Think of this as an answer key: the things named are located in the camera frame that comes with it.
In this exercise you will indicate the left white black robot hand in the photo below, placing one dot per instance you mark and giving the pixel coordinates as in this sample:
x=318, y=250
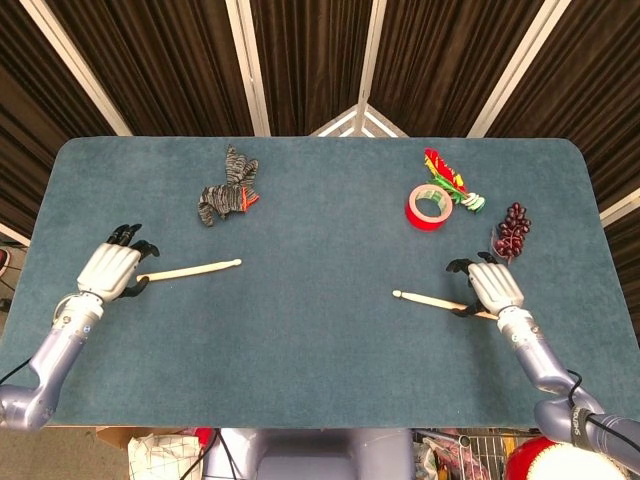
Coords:
x=107, y=272

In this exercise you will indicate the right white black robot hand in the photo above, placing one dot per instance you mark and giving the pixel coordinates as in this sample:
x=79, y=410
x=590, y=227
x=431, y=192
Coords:
x=495, y=287

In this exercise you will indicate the pale wooden drumstick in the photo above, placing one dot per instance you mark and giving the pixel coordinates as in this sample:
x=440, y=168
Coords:
x=430, y=300
x=195, y=270

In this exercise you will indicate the left lavender robot arm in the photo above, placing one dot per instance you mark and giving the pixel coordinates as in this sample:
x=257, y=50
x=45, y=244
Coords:
x=55, y=350

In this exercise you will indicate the right lavender robot arm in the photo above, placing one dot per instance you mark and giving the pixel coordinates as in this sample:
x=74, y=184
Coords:
x=540, y=355

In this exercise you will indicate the purple plastic grape bunch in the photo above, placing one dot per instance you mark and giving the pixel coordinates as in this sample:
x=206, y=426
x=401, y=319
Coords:
x=512, y=232

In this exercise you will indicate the red tape roll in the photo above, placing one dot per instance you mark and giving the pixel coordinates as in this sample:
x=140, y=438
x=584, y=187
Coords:
x=422, y=222

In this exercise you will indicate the red feather shuttlecock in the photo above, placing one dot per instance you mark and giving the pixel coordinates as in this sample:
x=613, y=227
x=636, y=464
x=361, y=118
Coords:
x=440, y=162

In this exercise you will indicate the grey striped knit glove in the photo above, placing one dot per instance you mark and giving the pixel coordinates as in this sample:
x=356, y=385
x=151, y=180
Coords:
x=225, y=197

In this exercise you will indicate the brown curtain screen panel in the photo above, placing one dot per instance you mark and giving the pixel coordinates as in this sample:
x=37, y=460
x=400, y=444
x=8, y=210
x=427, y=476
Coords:
x=45, y=125
x=590, y=100
x=440, y=65
x=165, y=65
x=315, y=60

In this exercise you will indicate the brown cardboard box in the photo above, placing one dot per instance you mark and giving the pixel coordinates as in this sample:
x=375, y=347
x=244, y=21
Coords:
x=112, y=437

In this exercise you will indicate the red and white ball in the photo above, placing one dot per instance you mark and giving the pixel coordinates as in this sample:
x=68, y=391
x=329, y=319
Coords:
x=525, y=460

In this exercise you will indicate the blue felt table cover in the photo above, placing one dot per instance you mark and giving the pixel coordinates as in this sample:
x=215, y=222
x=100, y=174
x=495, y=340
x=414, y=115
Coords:
x=320, y=350

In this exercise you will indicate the white grid pattern bag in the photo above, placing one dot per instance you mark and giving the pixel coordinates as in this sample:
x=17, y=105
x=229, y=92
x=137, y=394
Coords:
x=160, y=460

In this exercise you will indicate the lavender robot torso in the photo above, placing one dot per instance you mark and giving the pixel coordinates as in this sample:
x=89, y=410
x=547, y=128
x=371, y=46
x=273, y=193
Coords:
x=310, y=455

